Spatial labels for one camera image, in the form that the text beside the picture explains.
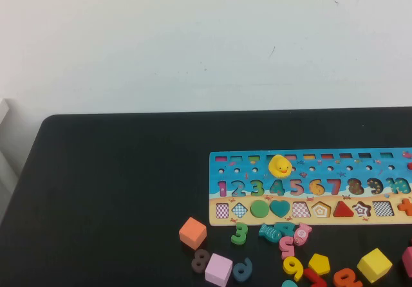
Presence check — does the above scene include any yellow wooden number nine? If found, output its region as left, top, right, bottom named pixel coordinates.
left=282, top=256, right=305, bottom=282

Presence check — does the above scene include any teal wooden heart piece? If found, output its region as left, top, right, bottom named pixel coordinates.
left=269, top=199, right=291, bottom=219

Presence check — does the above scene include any orange foam cube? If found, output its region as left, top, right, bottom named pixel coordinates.
left=178, top=216, right=208, bottom=251

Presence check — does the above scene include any blue wooden number six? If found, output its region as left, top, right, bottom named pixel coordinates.
left=232, top=257, right=254, bottom=283

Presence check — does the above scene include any pink wooden fish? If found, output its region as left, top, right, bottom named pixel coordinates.
left=293, top=222, right=313, bottom=246

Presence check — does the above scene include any colourful wooden number puzzle board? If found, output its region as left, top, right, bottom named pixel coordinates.
left=209, top=147, right=412, bottom=227

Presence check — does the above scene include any orange wooden number piece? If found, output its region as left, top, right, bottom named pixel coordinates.
left=333, top=267, right=363, bottom=287

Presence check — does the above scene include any brown wooden number eight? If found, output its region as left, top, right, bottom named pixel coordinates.
left=191, top=248, right=211, bottom=273

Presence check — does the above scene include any teal wooden number four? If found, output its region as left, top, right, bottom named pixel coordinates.
left=274, top=221, right=296, bottom=238

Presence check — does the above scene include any lilac foam cube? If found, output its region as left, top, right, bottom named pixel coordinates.
left=204, top=253, right=234, bottom=287

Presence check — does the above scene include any green wooden circle piece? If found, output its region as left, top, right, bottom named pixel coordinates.
left=250, top=199, right=270, bottom=219

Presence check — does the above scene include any red wooden triangle piece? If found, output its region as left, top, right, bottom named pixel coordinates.
left=332, top=200, right=355, bottom=218

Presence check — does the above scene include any pink wooden number five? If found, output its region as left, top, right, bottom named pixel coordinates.
left=278, top=235, right=295, bottom=261

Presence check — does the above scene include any yellow wooden pentagon piece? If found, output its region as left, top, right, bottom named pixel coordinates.
left=308, top=253, right=332, bottom=277

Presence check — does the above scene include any orange wooden plus piece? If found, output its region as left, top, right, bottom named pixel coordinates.
left=397, top=198, right=412, bottom=216

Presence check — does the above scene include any teal wooden fish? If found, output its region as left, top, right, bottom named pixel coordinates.
left=258, top=223, right=283, bottom=243

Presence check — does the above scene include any green wooden number three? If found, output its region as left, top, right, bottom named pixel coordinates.
left=230, top=221, right=249, bottom=246

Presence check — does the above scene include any red wooden number seven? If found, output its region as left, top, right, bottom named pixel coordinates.
left=302, top=267, right=328, bottom=287

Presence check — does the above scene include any yellow rubber duck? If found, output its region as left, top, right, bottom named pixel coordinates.
left=268, top=154, right=293, bottom=179

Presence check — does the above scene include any magenta foam cube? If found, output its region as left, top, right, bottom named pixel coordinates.
left=401, top=245, right=412, bottom=270

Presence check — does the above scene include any yellow foam cube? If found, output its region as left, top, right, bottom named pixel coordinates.
left=356, top=247, right=393, bottom=284

